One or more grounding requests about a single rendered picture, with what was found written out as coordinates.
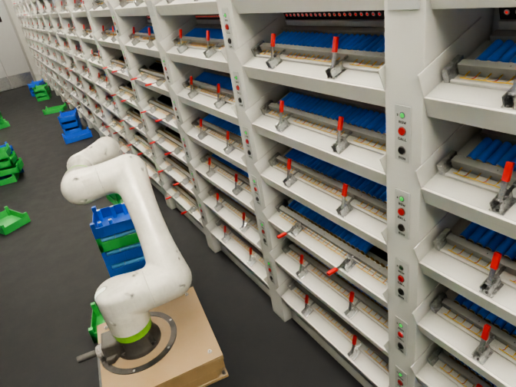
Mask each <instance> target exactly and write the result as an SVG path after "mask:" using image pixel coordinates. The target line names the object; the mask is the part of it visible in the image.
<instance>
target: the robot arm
mask: <svg viewBox="0 0 516 387"><path fill-rule="evenodd" d="M67 169H68V170H67V171H66V173H65V174H64V176H63V178H62V181H61V193H62V195H63V197H64V198H65V199H66V200H67V201H68V202H70V203H72V204H76V205H85V204H88V203H91V202H93V201H95V200H97V199H100V198H102V197H104V196H106V195H109V194H119V195H120V196H121V198H122V200H123V201H124V204H125V206H126V208H127V211H128V213H129V214H130V217H131V219H132V222H133V224H134V228H135V230H136V232H137V236H138V238H139V241H140V243H141V248H142V250H143V254H144V258H145V261H146V265H145V266H144V268H142V269H139V270H136V271H133V272H129V273H124V274H121V275H117V276H113V277H111V278H110V279H107V280H106V281H104V282H103V283H102V284H101V285H100V286H99V287H98V289H97V291H96V293H95V297H94V298H95V302H96V303H97V305H98V308H99V310H100V312H101V315H102V316H103V318H104V321H105V322H106V324H107V327H108V328H109V331H107V332H103V333H102V334H101V343H100V344H98V345H97V346H96V347H95V350H93V351H90V352H87V353H85V354H83V355H80V356H77V362H78V363H81V362H84V361H87V360H89V359H93V358H94V357H98V358H99V359H102V358H103V357H105V358H106V361H107V363H108V365H111V364H114V363H116V361H117V360H118V359H119V358H120V357H121V358H122V359H126V360H134V359H139V358H142V357H144V356H146V355H147V354H149V353H150V352H152V351H153V350H154V349H155V348H156V346H157V345H158V343H159V341H160V338H161V332H160V328H159V326H158V325H157V324H156V323H154V322H152V321H151V315H150V312H149V310H151V309H154V308H156V307H158V306H161V305H163V304H165V303H168V302H170V301H171V300H174V299H176V298H179V297H181V296H182V295H183V294H185V293H186V292H187V291H188V289H189V288H190V284H191V282H192V274H191V271H190V268H189V266H188V265H187V263H186V261H185V260H184V258H183V257H182V255H181V253H180V251H179V250H178V248H177V245H176V244H175V242H174V240H173V238H172V236H171V235H170V232H169V230H168V228H167V225H166V223H165V221H164V218H163V216H162V214H161V211H160V208H159V206H158V204H157V201H156V198H155V196H154V192H153V189H152V186H151V181H150V178H149V174H148V171H147V166H146V164H145V163H144V161H143V160H142V159H141V158H140V157H138V156H136V155H134V154H123V152H122V151H121V148H120V145H119V143H118V142H117V141H116V140H115V139H114V138H112V137H101V138H99V139H97V140H96V141H95V142H94V143H93V144H91V145H90V146H88V147H87V148H85V149H84V150H82V151H80V152H78V153H76V154H74V155H72V156H71V157H70V158H69V159H68V162H67Z"/></svg>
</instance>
